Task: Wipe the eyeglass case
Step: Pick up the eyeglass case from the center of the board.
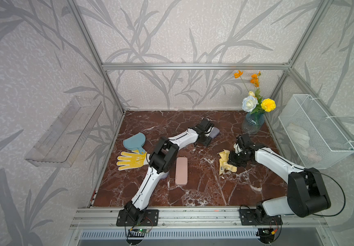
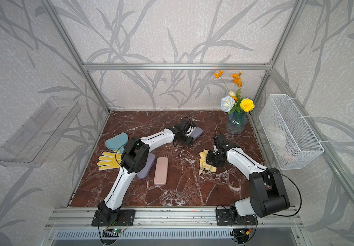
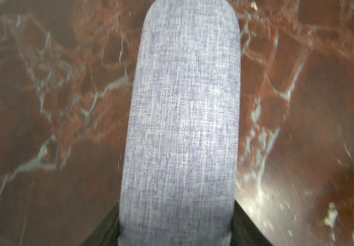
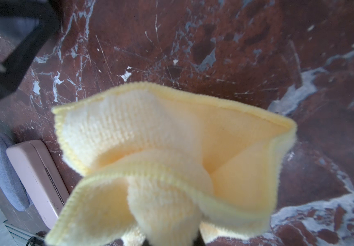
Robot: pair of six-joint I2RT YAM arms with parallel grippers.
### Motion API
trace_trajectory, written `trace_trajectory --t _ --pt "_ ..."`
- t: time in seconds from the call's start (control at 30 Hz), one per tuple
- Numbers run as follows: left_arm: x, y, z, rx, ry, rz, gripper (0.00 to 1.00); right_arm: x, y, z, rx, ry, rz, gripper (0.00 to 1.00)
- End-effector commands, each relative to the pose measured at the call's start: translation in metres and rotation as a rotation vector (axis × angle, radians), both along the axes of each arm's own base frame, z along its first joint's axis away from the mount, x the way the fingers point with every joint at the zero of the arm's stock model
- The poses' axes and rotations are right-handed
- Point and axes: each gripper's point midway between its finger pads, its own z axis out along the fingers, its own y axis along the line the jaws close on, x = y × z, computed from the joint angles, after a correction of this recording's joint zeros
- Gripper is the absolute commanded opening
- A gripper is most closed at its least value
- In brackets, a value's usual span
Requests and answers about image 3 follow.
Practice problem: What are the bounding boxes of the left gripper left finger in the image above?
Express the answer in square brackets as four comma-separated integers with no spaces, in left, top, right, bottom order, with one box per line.
[80,203,120,246]

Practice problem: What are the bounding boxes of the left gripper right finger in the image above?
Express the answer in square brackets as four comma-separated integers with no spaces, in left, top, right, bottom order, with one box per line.
[230,201,273,246]

